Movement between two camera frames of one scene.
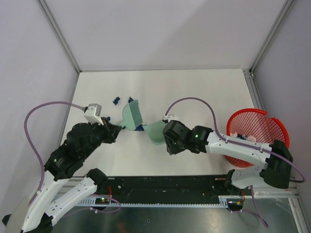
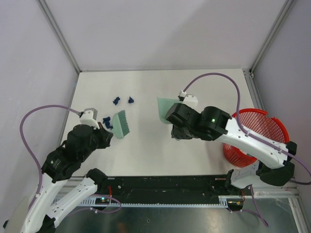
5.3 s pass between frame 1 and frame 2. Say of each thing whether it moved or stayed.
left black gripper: stayed
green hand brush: moved
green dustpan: moved
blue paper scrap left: stayed
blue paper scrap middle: stayed
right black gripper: moved
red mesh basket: stayed
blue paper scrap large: moved
